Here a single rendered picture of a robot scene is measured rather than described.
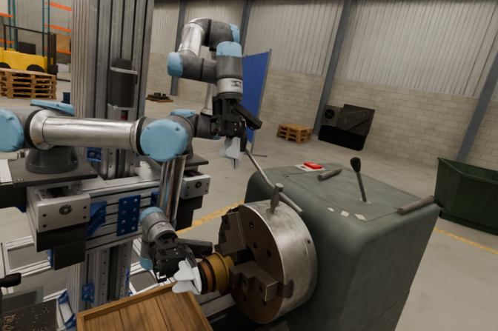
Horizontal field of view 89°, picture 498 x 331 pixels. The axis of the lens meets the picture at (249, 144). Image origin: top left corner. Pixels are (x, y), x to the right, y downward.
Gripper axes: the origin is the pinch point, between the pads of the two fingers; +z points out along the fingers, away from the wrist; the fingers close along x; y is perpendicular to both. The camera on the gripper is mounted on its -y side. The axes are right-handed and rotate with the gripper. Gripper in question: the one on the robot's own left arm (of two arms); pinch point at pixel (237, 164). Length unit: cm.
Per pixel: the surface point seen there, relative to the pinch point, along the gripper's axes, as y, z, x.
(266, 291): 3.5, 29.2, 15.9
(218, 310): 1.9, 46.1, -9.5
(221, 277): 9.9, 27.4, 6.6
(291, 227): -7.4, 17.0, 14.1
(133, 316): 25, 42, -16
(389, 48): -915, -372, -348
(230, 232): 3.7, 19.0, 1.3
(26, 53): 153, -491, -1484
